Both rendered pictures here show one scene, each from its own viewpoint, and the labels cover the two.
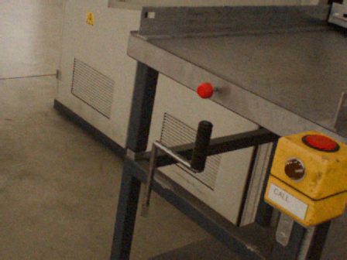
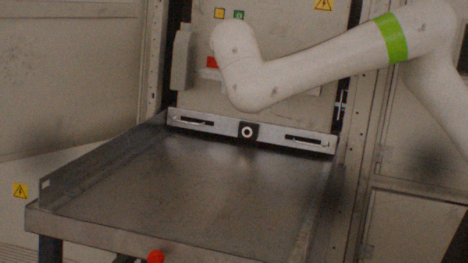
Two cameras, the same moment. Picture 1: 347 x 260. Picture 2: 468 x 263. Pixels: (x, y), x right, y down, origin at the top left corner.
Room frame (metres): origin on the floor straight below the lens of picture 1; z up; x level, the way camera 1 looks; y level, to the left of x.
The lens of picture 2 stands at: (0.23, 0.40, 1.37)
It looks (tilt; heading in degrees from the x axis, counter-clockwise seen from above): 16 degrees down; 326
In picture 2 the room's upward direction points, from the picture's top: 6 degrees clockwise
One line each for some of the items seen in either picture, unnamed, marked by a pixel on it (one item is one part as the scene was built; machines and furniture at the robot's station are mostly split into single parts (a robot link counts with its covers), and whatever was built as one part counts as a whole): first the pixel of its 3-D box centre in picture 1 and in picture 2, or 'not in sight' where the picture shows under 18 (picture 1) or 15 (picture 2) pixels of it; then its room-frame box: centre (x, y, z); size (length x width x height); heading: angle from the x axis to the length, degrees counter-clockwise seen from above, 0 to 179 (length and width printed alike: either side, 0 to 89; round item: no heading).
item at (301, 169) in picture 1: (292, 169); not in sight; (0.71, -0.17, 0.87); 0.03 x 0.01 x 0.03; 43
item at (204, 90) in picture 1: (208, 90); (157, 256); (1.13, -0.06, 0.82); 0.04 x 0.03 x 0.03; 133
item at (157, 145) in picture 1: (173, 172); not in sight; (1.18, -0.02, 0.60); 0.17 x 0.03 x 0.30; 44
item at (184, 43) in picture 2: not in sight; (183, 60); (1.75, -0.41, 1.09); 0.08 x 0.05 x 0.17; 133
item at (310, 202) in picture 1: (310, 176); not in sight; (0.74, -0.20, 0.85); 0.08 x 0.08 x 0.10; 43
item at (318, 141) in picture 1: (320, 145); not in sight; (0.74, -0.20, 0.90); 0.04 x 0.04 x 0.02
